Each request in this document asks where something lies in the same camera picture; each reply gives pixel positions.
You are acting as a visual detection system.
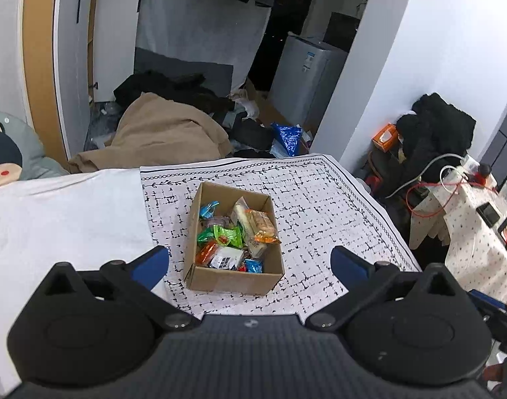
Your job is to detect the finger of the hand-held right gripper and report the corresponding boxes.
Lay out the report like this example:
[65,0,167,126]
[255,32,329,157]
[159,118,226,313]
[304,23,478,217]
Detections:
[470,290,507,313]

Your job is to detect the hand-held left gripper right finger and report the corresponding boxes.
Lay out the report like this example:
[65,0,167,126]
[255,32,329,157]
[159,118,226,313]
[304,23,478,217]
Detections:
[307,246,467,330]

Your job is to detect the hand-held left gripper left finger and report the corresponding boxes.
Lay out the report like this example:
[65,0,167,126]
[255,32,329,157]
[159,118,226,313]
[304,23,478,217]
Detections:
[41,246,201,330]

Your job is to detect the small orange snack packet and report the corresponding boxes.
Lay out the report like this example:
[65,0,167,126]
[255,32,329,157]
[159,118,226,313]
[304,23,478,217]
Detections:
[195,242,219,266]

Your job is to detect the black and white snack packet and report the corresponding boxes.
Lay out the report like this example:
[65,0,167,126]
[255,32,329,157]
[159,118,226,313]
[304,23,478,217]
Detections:
[209,246,246,271]

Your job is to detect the green snack packet red picture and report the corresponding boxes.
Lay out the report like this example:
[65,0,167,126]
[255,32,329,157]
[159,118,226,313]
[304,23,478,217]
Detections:
[196,224,244,248]

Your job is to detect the purple snack packet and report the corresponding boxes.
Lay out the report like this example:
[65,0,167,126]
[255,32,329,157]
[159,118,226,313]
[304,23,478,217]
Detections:
[206,215,234,230]

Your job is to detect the brown cardboard box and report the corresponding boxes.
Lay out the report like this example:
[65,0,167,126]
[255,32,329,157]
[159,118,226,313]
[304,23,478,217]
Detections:
[184,182,284,296]

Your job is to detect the orange cracker packet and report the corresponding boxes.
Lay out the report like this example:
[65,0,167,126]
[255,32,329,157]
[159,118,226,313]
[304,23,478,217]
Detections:
[245,210,281,244]

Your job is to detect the white cream bar packet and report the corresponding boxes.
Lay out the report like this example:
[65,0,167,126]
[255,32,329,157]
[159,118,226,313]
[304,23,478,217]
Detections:
[230,197,267,259]

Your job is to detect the person's right hand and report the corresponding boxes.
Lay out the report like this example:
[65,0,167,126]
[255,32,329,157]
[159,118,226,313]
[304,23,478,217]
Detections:
[483,362,507,384]

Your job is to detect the black and white printed mat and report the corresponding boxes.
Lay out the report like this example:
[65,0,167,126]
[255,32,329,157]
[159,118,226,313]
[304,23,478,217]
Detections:
[140,154,423,327]

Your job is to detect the dark bag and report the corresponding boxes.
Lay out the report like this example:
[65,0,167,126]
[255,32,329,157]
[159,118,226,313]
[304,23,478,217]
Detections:
[362,150,416,233]

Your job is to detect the black phone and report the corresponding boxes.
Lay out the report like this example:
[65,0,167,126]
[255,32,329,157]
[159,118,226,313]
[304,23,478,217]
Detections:
[476,201,501,228]

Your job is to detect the white bed sheet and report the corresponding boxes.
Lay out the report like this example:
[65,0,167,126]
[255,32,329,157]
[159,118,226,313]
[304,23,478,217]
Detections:
[0,166,171,395]

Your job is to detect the beige cloth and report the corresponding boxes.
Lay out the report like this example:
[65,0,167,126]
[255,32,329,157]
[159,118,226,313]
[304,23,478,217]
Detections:
[68,92,233,174]

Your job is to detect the orange tissue box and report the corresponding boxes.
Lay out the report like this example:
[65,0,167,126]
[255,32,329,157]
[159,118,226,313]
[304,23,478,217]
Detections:
[372,124,400,152]

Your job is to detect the white power strip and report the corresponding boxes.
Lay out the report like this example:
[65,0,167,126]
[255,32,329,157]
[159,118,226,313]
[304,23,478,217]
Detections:
[457,156,497,188]

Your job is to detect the blue plastic bag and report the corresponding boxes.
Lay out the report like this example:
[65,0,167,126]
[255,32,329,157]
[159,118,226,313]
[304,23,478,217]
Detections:
[271,122,304,157]

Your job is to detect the pile of black clothes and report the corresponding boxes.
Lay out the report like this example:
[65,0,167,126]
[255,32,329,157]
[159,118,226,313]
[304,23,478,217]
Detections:
[395,92,476,184]

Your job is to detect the grey plush dog pillow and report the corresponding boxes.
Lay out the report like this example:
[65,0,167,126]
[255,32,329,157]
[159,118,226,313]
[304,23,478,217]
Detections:
[0,110,69,192]

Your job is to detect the black clothes on floor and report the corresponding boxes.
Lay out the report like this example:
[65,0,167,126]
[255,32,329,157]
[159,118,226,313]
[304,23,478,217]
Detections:
[113,70,275,152]

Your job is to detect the white appliance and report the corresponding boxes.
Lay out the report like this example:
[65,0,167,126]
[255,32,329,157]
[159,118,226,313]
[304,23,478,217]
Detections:
[268,32,348,134]

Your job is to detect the white wardrobe door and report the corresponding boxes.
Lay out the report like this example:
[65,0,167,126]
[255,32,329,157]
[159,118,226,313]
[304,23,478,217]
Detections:
[23,0,146,163]

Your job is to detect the red cable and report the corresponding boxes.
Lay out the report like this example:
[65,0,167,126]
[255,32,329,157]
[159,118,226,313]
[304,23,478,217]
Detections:
[405,175,487,217]

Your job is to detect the white cable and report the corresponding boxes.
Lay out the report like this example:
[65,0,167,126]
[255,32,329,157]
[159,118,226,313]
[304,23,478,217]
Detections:
[387,153,470,198]

